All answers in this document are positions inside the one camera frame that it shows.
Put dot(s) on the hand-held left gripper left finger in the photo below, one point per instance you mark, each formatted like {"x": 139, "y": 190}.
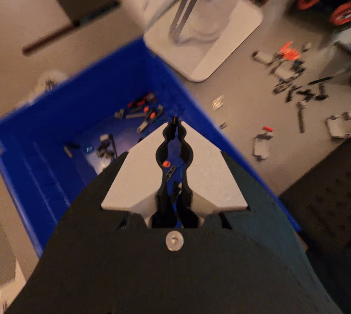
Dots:
{"x": 131, "y": 182}

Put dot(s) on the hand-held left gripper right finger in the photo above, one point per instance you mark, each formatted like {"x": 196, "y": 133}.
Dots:
{"x": 216, "y": 182}

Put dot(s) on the black toy connector pin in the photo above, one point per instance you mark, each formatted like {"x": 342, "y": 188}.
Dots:
{"x": 174, "y": 127}

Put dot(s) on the pile of toy parts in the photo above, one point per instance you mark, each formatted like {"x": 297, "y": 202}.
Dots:
{"x": 145, "y": 111}

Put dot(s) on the blue plastic bin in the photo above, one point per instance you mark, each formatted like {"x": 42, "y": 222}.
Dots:
{"x": 54, "y": 155}

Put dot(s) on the small pale grey toy piece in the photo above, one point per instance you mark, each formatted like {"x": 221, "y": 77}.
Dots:
{"x": 223, "y": 125}

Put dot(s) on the pale grey toy panel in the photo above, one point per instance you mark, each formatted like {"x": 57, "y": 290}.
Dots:
{"x": 262, "y": 146}
{"x": 338, "y": 126}
{"x": 283, "y": 72}
{"x": 263, "y": 57}

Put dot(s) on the red toy part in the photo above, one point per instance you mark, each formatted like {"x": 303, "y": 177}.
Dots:
{"x": 268, "y": 129}

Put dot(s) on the small clear plastic bag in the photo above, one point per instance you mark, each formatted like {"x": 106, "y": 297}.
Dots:
{"x": 218, "y": 103}

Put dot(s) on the dark grey toy beam assembly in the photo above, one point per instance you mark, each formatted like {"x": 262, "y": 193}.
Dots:
{"x": 286, "y": 87}

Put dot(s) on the scattered black toy pins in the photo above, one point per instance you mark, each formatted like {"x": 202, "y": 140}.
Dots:
{"x": 309, "y": 94}

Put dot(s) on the white toy remote control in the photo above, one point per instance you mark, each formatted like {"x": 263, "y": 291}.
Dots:
{"x": 49, "y": 81}

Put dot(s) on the white book stand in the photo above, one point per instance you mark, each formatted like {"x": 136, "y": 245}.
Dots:
{"x": 219, "y": 45}

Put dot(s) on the orange ribbed toy wedge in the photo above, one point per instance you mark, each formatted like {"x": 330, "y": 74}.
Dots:
{"x": 289, "y": 52}

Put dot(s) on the grey wood-edged desk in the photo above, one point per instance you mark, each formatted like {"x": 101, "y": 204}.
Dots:
{"x": 33, "y": 18}

